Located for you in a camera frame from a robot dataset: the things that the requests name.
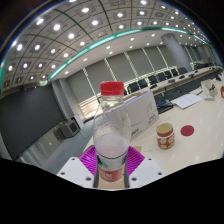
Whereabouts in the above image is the flat round red coaster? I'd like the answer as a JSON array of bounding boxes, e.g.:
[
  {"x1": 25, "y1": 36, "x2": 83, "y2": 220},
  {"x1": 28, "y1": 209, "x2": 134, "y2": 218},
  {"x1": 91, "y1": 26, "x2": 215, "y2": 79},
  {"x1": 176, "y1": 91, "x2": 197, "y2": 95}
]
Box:
[{"x1": 180, "y1": 124, "x2": 195, "y2": 137}]

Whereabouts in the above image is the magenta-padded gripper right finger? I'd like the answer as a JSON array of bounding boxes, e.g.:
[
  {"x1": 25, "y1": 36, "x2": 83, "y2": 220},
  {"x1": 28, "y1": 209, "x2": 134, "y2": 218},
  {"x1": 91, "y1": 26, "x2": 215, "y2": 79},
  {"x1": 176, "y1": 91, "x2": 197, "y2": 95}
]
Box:
[{"x1": 124, "y1": 145, "x2": 165, "y2": 189}]

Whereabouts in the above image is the clear red-capped water bottle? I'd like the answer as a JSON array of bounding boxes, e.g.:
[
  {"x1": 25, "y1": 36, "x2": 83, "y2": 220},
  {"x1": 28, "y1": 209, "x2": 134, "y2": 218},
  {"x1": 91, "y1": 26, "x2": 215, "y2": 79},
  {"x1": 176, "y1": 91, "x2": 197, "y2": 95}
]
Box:
[{"x1": 92, "y1": 81, "x2": 132, "y2": 191}]

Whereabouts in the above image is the white paper carton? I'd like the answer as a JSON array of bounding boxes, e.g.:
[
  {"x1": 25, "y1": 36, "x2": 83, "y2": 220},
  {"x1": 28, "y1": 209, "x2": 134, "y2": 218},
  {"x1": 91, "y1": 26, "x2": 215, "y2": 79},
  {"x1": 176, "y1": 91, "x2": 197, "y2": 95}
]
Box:
[{"x1": 123, "y1": 89, "x2": 160, "y2": 141}]

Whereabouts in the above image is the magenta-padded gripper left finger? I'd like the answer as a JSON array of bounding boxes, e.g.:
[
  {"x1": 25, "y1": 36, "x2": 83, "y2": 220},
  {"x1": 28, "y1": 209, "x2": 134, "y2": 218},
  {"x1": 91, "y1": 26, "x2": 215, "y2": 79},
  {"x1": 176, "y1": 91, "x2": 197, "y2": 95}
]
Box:
[{"x1": 57, "y1": 146, "x2": 100, "y2": 189}]

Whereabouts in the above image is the row of black desk microphones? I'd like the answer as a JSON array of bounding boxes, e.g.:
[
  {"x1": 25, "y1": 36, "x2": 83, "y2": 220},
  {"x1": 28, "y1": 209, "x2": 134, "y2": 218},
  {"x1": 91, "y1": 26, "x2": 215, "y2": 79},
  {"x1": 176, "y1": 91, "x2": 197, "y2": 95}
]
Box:
[{"x1": 166, "y1": 71, "x2": 201, "y2": 84}]

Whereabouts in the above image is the grey box monitor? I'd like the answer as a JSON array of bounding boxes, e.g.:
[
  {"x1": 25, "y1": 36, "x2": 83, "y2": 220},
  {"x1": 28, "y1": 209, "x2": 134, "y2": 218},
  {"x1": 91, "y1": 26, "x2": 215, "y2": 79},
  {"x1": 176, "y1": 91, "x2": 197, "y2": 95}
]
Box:
[{"x1": 54, "y1": 119, "x2": 81, "y2": 140}]

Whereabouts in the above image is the small open beige box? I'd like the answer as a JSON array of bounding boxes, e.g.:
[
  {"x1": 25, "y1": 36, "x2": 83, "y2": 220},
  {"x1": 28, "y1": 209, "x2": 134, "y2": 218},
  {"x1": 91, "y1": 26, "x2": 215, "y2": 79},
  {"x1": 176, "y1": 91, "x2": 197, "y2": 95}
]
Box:
[{"x1": 201, "y1": 79, "x2": 218, "y2": 98}]

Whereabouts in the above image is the red and cream mug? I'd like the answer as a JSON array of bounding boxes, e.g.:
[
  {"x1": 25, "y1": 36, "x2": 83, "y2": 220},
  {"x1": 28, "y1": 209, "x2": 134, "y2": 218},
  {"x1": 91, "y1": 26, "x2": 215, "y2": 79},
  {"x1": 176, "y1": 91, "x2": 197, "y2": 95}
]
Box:
[{"x1": 156, "y1": 122, "x2": 176, "y2": 150}]

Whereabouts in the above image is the black desk device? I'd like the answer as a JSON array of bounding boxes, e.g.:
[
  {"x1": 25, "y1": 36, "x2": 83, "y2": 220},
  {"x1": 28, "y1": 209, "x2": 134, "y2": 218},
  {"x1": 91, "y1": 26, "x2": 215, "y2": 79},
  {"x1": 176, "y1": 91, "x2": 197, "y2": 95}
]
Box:
[{"x1": 156, "y1": 96, "x2": 175, "y2": 114}]

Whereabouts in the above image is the row of black office chairs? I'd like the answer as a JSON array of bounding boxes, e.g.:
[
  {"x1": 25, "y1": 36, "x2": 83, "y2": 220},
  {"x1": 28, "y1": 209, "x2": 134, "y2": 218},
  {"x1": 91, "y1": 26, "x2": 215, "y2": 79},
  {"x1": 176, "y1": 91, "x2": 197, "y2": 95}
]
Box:
[{"x1": 124, "y1": 64, "x2": 218, "y2": 96}]

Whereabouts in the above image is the group of ceiling lights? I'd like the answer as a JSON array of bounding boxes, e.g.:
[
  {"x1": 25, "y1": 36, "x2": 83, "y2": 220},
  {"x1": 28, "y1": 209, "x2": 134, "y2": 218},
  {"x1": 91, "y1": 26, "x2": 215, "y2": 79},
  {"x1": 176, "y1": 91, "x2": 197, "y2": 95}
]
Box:
[{"x1": 3, "y1": 0, "x2": 214, "y2": 91}]

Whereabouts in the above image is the white printed paper sheet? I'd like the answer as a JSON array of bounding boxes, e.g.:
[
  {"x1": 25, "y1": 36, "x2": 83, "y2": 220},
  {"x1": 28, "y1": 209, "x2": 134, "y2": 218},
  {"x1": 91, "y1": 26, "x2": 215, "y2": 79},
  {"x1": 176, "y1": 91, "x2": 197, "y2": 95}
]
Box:
[{"x1": 170, "y1": 93, "x2": 203, "y2": 110}]

